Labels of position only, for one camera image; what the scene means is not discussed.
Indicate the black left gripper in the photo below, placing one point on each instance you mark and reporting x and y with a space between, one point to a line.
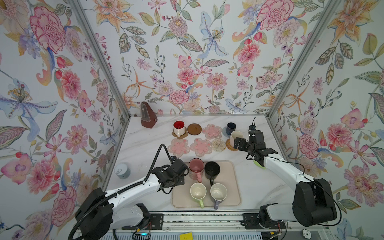
182 180

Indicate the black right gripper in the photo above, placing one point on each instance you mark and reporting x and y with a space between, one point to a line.
243 141

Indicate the cream mug pink handle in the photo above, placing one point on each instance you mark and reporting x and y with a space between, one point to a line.
234 135

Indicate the woven rattan round coaster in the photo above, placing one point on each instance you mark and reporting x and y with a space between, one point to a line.
229 147

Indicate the small dark navy mug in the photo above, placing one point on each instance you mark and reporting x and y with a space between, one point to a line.
231 127

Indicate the grey blue round coaster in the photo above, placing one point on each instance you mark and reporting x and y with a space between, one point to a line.
224 132

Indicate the white embroidered round coaster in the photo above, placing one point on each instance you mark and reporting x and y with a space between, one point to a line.
218 145

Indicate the pink flower coaster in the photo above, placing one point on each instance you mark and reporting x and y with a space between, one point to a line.
212 132
201 147
179 147

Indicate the brown paw shaped coaster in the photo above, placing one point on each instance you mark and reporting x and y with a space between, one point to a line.
180 137

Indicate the brown round wooden coaster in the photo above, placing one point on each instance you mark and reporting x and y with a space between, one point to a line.
194 129

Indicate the red interior white mug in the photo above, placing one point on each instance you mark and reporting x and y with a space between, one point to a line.
179 128

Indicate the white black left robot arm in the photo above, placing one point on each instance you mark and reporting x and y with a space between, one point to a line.
105 211

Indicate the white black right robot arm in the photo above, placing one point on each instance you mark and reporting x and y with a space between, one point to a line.
313 203

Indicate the green silicone spatula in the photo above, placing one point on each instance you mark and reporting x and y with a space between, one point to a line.
258 164

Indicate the beige serving tray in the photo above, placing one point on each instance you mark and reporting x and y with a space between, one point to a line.
182 198

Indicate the black mug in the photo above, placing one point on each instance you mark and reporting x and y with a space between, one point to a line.
212 170

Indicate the white round table sticker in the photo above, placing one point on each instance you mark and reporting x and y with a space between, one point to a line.
122 171

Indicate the brown wooden metronome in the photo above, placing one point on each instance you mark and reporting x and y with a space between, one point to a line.
148 116

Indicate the yellow sticky note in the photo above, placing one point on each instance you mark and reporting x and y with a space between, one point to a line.
186 236

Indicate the cream mug green handle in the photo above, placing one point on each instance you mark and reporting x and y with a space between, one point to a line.
198 192

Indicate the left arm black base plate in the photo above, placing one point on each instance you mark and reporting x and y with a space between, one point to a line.
149 222

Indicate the white mug purple handle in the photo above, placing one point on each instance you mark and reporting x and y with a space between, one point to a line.
218 193

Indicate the aluminium front rail frame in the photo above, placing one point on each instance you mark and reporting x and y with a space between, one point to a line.
217 225

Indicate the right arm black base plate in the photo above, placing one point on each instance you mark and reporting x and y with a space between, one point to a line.
255 221

